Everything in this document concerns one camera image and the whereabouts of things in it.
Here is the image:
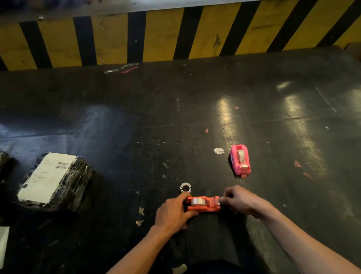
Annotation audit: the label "person's left forearm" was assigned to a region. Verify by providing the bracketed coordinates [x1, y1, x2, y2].
[81, 225, 176, 274]

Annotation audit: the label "person's right forearm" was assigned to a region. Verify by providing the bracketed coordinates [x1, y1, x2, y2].
[260, 201, 361, 274]

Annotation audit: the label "person's dark trousers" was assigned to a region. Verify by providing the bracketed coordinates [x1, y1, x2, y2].
[165, 208, 272, 274]

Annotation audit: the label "orange tape dispenser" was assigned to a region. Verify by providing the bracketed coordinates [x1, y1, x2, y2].
[185, 194, 222, 215]

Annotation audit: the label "person's right hand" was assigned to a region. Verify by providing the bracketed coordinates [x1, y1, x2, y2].
[218, 183, 272, 223]

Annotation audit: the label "pink tape dispenser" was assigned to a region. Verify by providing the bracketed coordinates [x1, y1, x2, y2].
[229, 144, 252, 179]

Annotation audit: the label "yellow black striped curb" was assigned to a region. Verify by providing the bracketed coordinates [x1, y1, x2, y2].
[0, 0, 361, 73]

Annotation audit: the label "person's left hand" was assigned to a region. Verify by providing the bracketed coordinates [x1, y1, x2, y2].
[152, 191, 201, 238]

